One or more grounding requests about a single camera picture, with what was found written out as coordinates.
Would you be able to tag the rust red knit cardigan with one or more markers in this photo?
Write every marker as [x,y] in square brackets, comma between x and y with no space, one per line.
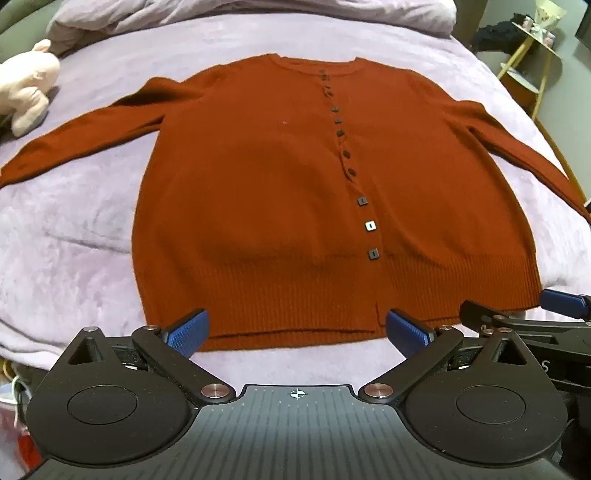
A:
[258,207]

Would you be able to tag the pale wrapped bouquet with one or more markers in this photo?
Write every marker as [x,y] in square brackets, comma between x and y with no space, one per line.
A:
[540,21]

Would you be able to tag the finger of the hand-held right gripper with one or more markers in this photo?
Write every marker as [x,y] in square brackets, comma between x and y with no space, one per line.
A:
[561,302]
[480,313]

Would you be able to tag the pink plush toy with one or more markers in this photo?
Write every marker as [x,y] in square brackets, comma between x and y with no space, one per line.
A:
[30,87]

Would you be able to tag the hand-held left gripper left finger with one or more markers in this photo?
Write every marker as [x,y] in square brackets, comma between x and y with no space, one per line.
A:
[189,330]

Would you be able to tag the wall television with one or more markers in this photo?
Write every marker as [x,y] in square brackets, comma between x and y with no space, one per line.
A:
[584,18]

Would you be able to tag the purple bed sheet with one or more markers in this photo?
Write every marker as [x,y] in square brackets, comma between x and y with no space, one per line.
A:
[83,221]

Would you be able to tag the purple duvet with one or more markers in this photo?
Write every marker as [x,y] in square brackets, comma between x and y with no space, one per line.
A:
[240,14]

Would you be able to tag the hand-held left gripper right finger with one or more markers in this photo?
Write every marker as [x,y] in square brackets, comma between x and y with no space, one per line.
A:
[406,332]

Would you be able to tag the yellow side table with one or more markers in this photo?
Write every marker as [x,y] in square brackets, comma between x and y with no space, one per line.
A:
[538,60]

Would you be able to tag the grey pillows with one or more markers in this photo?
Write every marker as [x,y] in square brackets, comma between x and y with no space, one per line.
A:
[23,14]

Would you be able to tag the dark clothes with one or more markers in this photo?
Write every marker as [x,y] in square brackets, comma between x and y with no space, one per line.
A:
[496,37]

